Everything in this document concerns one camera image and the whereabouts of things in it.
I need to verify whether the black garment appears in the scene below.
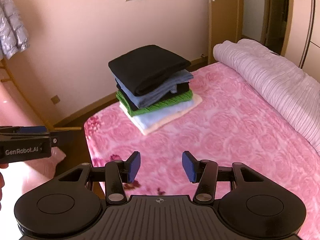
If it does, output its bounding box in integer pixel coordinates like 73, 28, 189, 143
108, 44, 191, 96

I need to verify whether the person's left hand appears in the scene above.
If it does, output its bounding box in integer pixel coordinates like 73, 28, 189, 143
0, 164, 9, 201

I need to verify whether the pink floral blanket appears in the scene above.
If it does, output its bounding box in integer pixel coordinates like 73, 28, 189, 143
84, 63, 319, 239

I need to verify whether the silver puffer jacket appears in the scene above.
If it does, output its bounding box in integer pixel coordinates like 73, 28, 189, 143
1, 0, 29, 60

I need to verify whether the striped lilac folded quilt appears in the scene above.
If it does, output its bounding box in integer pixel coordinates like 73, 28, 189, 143
213, 38, 319, 151

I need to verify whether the wooden door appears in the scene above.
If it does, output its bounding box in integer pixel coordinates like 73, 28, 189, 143
208, 0, 244, 64

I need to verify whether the cream wardrobe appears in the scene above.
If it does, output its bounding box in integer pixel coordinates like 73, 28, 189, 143
281, 0, 319, 78

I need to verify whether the low beige wall socket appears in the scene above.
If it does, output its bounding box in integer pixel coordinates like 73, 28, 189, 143
51, 95, 60, 105

